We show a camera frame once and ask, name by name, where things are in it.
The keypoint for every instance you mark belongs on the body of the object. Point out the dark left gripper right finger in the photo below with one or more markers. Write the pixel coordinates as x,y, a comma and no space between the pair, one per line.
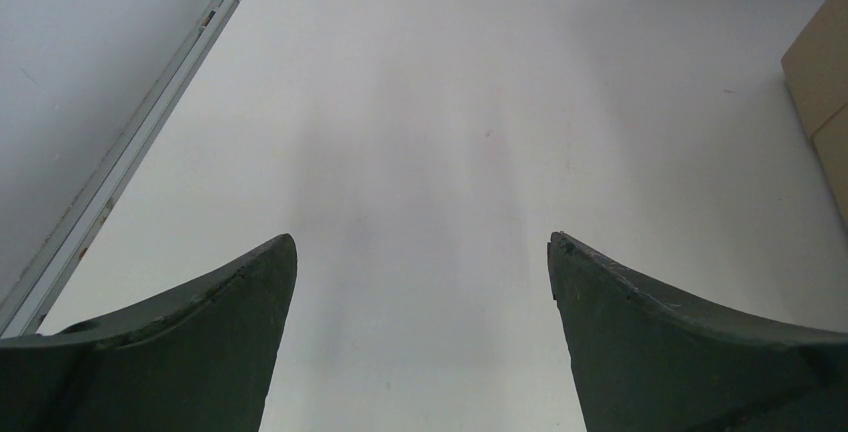
647,356

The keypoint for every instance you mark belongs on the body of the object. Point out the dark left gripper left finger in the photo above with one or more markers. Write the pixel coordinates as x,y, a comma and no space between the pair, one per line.
197,357

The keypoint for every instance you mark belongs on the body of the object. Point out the tan plastic tool box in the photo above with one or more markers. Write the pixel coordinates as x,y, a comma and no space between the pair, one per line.
815,70

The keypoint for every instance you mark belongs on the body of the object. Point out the aluminium frame rail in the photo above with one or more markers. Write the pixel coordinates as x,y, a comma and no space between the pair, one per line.
44,278

